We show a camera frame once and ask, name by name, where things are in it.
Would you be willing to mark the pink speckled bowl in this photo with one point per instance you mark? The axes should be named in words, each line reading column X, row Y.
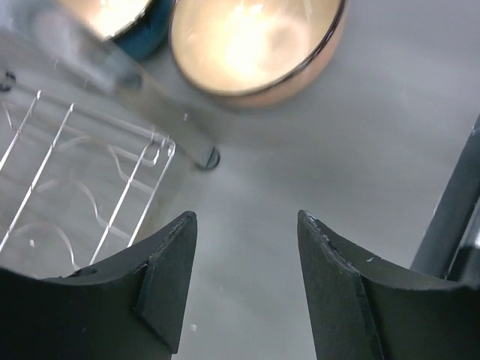
column 254, row 53

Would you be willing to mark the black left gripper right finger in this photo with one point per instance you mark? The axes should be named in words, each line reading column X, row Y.
column 362, row 306

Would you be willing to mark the steel two-tier dish rack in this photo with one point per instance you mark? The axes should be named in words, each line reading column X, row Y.
column 88, row 141

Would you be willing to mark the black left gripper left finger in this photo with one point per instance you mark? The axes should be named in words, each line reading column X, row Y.
column 128, row 306

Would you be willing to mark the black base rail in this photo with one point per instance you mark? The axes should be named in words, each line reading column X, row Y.
column 456, row 207

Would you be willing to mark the small teal blue bowl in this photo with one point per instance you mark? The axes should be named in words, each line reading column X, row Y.
column 137, row 27

